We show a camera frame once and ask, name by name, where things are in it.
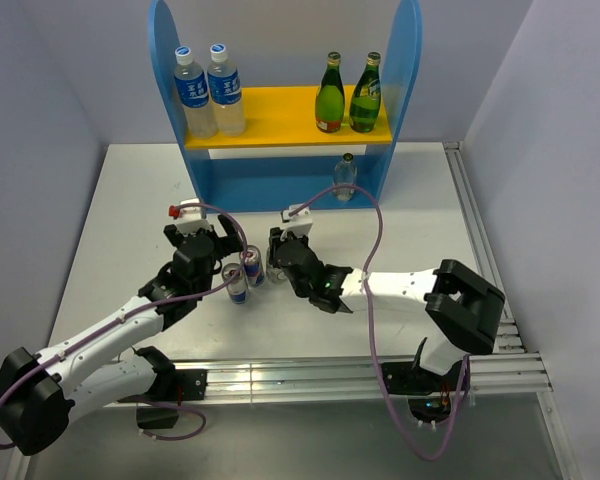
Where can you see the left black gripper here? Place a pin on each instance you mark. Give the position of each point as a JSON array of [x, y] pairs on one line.
[[225, 244]]

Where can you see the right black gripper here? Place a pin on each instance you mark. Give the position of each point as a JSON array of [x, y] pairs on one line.
[[275, 241]]

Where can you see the red bull can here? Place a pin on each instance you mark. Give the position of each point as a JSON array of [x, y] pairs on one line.
[[236, 284], [253, 266]]

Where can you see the clear glass bottle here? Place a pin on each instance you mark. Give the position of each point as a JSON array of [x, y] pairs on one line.
[[345, 174], [277, 278]]

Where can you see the green bottle red label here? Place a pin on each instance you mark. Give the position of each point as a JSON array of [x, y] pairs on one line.
[[330, 99]]

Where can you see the green perrier bottle yellow label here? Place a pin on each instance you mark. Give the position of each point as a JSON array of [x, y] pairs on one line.
[[366, 99]]

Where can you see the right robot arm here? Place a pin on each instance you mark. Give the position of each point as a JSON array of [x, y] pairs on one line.
[[464, 307]]

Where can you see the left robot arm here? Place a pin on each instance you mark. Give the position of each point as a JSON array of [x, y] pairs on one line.
[[42, 393]]

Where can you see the blue and yellow shelf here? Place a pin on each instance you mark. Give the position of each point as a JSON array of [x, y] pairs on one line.
[[282, 158]]

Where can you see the right water bottle blue label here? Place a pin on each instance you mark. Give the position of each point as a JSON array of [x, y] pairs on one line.
[[226, 92]]

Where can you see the water bottle blue label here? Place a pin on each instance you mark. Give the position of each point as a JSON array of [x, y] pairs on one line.
[[226, 92], [192, 89]]

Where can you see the left water bottle blue label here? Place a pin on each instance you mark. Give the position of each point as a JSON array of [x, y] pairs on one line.
[[192, 89]]

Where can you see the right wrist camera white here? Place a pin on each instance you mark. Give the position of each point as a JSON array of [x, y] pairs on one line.
[[296, 221]]

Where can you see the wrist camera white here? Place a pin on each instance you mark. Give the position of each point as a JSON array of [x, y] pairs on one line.
[[189, 217], [296, 221]]

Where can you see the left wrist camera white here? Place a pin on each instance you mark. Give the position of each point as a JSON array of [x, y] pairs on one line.
[[189, 217]]

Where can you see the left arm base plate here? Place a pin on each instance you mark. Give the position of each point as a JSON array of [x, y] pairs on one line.
[[179, 385]]

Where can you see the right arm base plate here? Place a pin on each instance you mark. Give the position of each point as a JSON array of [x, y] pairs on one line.
[[403, 379]]

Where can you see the aluminium side rail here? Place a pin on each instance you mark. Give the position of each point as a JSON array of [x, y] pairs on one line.
[[508, 337]]

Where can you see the aluminium front rail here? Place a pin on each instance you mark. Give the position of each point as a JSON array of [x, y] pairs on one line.
[[343, 379]]

